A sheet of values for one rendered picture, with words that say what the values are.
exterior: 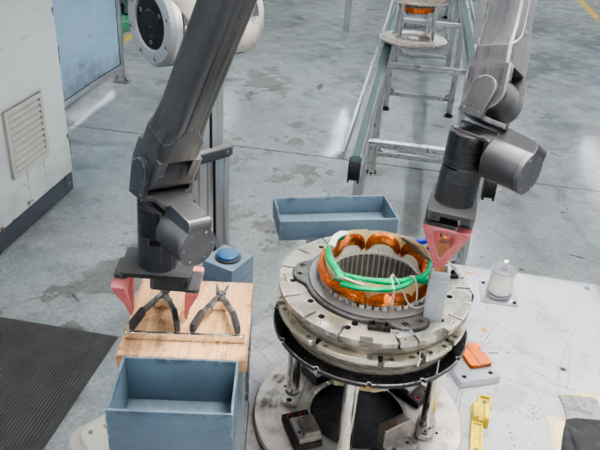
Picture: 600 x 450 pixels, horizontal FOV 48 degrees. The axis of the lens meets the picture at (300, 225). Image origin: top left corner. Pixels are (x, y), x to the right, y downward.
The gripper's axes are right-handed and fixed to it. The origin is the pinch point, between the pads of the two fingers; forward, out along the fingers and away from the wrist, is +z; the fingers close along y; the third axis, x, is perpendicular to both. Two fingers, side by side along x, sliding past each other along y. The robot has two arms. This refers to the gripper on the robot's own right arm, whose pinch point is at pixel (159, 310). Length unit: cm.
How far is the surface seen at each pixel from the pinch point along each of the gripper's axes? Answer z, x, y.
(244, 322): 1.9, 0.9, 13.1
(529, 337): 29, 36, 77
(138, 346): 2.3, -5.9, -2.0
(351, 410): 13.8, -4.5, 31.4
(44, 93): 63, 231, -97
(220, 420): 2.1, -18.8, 11.4
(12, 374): 115, 96, -70
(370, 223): 3, 37, 37
